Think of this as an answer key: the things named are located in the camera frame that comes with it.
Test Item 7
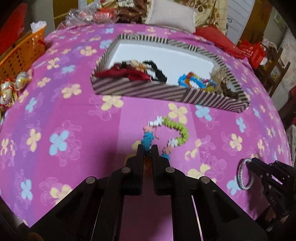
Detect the pink floral bedspread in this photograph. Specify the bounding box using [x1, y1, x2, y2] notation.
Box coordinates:
[1, 24, 292, 226]

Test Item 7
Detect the wooden chair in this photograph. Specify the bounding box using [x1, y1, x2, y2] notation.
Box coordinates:
[254, 47, 291, 97]

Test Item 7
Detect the red cushion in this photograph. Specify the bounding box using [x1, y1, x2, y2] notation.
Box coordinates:
[194, 25, 245, 59]

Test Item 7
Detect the red gift bag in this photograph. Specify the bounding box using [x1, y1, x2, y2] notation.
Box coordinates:
[1, 1, 28, 54]

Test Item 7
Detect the silver mesh bangle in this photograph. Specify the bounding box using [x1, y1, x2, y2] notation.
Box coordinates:
[237, 158, 254, 191]

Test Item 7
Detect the brown scrunchie with ribbon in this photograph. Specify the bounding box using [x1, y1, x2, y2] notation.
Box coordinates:
[210, 67, 238, 99]

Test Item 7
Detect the small grey pillow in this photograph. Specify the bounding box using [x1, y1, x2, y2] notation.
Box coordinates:
[145, 0, 196, 34]

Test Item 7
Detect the floral beige quilt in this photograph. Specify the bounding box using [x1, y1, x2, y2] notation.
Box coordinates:
[100, 1, 228, 35]

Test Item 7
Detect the striped shallow box tray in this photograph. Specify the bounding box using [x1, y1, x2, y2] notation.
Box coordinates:
[90, 34, 250, 113]

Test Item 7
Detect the orange bead bracelet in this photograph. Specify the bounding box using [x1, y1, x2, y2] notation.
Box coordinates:
[186, 71, 217, 90]

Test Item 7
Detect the orange plastic basket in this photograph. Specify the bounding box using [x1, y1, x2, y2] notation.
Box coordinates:
[0, 27, 47, 80]

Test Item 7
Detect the black scrunchie green charm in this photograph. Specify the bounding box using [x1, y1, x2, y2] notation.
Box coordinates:
[143, 61, 167, 83]

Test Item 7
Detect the red shopping bag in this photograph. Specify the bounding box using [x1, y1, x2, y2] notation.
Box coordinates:
[239, 40, 266, 69]

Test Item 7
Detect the clear plastic bag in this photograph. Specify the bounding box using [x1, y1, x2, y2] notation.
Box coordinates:
[65, 2, 117, 27]

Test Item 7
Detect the multicolour coil bracelet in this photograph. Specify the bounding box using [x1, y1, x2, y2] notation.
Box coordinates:
[140, 115, 189, 160]

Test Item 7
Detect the right hand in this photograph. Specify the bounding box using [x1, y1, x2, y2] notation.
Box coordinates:
[265, 206, 276, 222]

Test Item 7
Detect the red satin bow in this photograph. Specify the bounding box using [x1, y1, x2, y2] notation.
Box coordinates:
[94, 64, 152, 81]

